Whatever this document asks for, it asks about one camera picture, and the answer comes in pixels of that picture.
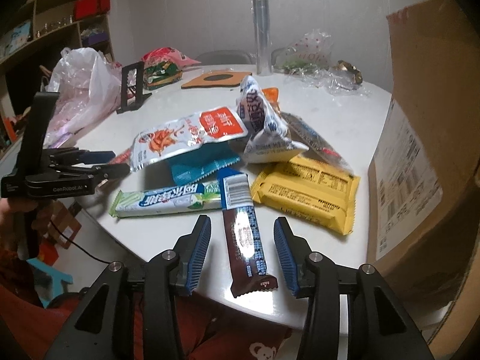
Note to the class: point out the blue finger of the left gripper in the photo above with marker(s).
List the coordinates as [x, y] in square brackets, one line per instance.
[109, 172]
[95, 157]

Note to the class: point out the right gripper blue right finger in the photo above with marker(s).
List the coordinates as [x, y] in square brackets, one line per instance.
[291, 262]

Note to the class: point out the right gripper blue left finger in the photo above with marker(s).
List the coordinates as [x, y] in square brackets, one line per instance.
[197, 250]

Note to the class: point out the brown chocolate bar wrapper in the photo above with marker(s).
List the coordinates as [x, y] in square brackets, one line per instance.
[246, 253]

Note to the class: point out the blue cracker pack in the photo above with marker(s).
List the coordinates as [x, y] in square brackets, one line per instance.
[198, 164]

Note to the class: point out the white blue snack bag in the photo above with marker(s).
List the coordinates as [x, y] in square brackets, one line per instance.
[269, 139]

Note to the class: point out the person left hand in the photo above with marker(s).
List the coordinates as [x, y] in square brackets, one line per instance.
[14, 208]

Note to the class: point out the green white candy pack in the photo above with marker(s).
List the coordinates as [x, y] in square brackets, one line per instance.
[185, 198]

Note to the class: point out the yellow snack pack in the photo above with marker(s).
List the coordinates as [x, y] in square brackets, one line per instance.
[310, 190]

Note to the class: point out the pink white plastic bag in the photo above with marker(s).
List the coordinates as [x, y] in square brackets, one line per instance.
[89, 86]

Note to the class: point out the red green snack bag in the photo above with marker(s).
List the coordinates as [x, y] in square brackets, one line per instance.
[164, 66]

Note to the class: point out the dark clear long snack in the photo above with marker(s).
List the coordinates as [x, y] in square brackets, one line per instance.
[316, 143]

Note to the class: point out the white red snack bag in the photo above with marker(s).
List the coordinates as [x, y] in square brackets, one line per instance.
[184, 135]

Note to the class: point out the brown cardboard box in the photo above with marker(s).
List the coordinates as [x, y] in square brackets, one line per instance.
[423, 195]

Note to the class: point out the orange cork coaster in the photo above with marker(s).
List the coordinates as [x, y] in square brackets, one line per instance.
[217, 79]

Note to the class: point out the wooden shelf unit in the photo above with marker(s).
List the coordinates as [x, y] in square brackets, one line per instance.
[31, 42]

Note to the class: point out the orange clear snack pouch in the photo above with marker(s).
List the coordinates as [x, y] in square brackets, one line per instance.
[271, 94]

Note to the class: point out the gold crumpled wrapper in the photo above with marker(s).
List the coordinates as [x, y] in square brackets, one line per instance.
[351, 70]

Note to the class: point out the clear dotted plastic bag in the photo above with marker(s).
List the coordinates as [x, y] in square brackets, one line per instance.
[309, 58]

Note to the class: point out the clear plastic roll tube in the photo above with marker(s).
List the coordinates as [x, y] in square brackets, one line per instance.
[261, 21]

